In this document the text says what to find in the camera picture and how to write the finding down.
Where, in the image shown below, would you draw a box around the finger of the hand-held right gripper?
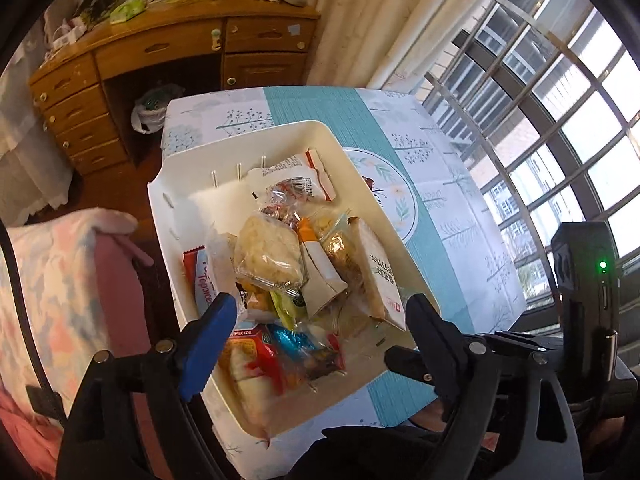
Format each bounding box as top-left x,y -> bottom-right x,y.
384,345 -> 437,387

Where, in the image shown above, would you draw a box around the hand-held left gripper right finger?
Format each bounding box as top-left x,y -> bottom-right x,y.
405,294 -> 586,480

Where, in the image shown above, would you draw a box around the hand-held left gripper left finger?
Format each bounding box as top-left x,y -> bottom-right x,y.
55,292 -> 238,480

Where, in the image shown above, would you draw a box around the red and blue cookie packet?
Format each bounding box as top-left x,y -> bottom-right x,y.
181,246 -> 288,423

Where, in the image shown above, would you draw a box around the clear packet of orange cubes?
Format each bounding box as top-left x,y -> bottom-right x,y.
235,280 -> 276,316

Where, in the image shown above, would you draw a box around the beige cracker packet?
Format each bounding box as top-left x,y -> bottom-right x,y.
347,216 -> 408,332

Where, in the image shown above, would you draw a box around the green snack packet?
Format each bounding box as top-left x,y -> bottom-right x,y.
270,290 -> 308,331

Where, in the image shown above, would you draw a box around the dark brown snack packet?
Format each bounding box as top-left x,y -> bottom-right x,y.
300,347 -> 343,381

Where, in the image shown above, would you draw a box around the blue candy wrapper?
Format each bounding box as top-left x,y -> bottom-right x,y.
267,324 -> 321,361

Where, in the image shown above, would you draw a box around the clear packet of yellow crackers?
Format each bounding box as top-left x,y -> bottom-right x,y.
234,212 -> 306,293

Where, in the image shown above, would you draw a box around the clear bag of brown snacks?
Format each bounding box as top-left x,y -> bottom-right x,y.
307,211 -> 368,311

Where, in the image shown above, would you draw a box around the white and orange snack packet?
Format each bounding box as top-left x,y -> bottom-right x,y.
299,217 -> 348,318

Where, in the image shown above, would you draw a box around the white plastic storage bin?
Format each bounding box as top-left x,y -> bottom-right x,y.
146,119 -> 442,436

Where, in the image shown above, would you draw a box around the person's trousered legs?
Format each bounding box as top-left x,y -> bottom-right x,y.
292,425 -> 453,480

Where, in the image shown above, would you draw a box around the tree print tablecloth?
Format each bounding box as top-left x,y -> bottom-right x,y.
161,86 -> 528,466

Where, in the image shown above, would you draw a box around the pink floral blanket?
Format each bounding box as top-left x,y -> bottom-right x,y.
0,207 -> 153,480

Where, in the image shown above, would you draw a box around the white trash bag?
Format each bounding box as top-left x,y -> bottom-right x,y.
131,85 -> 173,133

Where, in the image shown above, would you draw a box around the white lace cover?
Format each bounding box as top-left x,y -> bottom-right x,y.
0,20 -> 76,226

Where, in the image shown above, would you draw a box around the metal window grille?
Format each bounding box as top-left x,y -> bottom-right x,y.
422,0 -> 640,311

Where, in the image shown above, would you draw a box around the wooden desk with drawers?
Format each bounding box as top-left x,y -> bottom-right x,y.
27,0 -> 321,176

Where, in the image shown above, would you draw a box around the cream curtain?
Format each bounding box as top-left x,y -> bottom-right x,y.
295,0 -> 523,93

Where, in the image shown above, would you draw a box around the white power strip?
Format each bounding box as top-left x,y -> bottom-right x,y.
47,22 -> 86,51

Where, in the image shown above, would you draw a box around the green tissue pack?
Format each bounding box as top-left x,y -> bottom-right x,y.
109,0 -> 148,25

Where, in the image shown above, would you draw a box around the black patterned bag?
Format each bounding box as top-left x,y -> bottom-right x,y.
74,0 -> 123,26

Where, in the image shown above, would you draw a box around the dark window frame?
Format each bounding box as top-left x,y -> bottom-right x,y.
425,0 -> 640,336

